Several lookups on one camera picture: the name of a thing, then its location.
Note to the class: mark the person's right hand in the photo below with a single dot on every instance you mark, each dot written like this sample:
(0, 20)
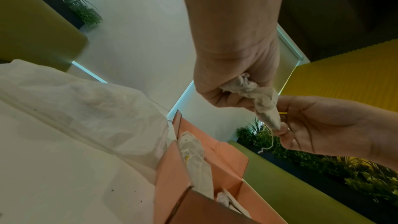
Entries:
(329, 124)

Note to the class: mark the person's left hand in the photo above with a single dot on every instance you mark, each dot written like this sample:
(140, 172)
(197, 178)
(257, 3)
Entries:
(230, 36)

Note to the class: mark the white tea bag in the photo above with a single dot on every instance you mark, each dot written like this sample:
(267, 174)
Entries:
(264, 100)

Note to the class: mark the person's right forearm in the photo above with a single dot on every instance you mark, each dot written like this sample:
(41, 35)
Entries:
(388, 139)

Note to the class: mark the green artificial plants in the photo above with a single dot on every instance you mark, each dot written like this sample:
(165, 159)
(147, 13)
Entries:
(79, 1)
(351, 169)

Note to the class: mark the yellow corrugated panel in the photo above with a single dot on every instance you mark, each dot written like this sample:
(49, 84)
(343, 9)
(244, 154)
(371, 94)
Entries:
(348, 73)

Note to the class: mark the green sofa backrest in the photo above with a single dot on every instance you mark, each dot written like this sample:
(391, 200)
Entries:
(286, 193)
(28, 26)

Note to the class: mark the orange cardboard box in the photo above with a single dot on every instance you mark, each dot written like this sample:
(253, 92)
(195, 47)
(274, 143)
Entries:
(224, 166)

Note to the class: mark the row of wrapped tea bags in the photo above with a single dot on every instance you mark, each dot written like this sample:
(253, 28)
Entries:
(197, 164)

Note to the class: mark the white plastic bag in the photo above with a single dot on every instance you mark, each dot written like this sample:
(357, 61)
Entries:
(84, 110)

